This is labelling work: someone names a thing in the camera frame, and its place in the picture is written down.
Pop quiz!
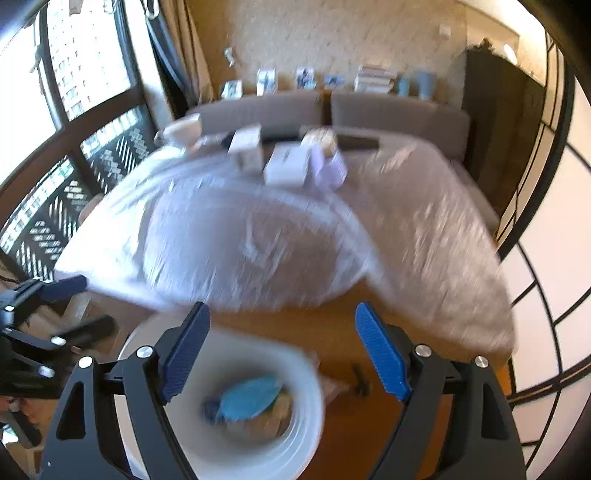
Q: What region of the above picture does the clear plastic table cover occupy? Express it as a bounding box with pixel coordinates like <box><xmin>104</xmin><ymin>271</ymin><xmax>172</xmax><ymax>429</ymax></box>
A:
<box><xmin>53</xmin><ymin>133</ymin><xmax>517</xmax><ymax>356</ymax></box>

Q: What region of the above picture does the brown sofa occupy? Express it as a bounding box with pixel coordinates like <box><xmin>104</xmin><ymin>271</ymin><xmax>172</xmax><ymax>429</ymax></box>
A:
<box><xmin>190</xmin><ymin>90</ymin><xmax>499</xmax><ymax>232</ymax></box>

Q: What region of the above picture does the left hand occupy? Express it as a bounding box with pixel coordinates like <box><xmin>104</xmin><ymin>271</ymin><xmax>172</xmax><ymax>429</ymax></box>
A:
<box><xmin>1</xmin><ymin>396</ymin><xmax>57</xmax><ymax>449</ymax></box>

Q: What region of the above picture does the dark wooden cabinet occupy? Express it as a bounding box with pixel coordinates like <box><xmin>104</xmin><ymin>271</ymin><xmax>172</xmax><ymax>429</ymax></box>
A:
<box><xmin>462</xmin><ymin>46</ymin><xmax>545</xmax><ymax>215</ymax></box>

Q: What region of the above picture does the white teacup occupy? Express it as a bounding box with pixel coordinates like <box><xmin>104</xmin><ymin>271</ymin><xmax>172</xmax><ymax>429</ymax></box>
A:
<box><xmin>153</xmin><ymin>113</ymin><xmax>202</xmax><ymax>149</ymax></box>

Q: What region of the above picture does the white plastic case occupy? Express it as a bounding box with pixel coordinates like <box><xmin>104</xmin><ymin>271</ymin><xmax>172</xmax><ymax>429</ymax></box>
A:
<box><xmin>263</xmin><ymin>142</ymin><xmax>310</xmax><ymax>187</ymax></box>

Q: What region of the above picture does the standing photo card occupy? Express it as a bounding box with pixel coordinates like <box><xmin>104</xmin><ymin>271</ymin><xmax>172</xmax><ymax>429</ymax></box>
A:
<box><xmin>294</xmin><ymin>67</ymin><xmax>317</xmax><ymax>90</ymax></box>

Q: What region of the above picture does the brown cardboard box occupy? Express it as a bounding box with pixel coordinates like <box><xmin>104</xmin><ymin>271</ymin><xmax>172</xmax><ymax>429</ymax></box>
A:
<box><xmin>243</xmin><ymin>390</ymin><xmax>293</xmax><ymax>441</ymax></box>

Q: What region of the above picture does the white round trash bin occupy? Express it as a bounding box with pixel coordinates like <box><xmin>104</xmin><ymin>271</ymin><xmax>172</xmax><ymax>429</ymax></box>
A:
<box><xmin>115</xmin><ymin>311</ymin><xmax>327</xmax><ymax>480</ymax></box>

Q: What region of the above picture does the stack of books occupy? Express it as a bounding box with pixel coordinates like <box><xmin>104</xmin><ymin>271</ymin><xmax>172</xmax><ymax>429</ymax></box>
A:
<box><xmin>353</xmin><ymin>65</ymin><xmax>397</xmax><ymax>94</ymax></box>

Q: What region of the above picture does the grey blue vase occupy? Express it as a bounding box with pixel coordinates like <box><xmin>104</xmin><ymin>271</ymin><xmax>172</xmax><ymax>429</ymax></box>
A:
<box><xmin>414</xmin><ymin>70</ymin><xmax>438</xmax><ymax>101</ymax></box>

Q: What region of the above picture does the blue white medicine carton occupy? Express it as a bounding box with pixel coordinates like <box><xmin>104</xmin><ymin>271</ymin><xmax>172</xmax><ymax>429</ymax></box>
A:
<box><xmin>228</xmin><ymin>124</ymin><xmax>264</xmax><ymax>174</ymax></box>

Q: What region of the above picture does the small blue cup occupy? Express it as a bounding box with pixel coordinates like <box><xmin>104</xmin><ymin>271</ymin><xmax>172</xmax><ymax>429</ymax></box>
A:
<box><xmin>397</xmin><ymin>76</ymin><xmax>411</xmax><ymax>97</ymax></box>

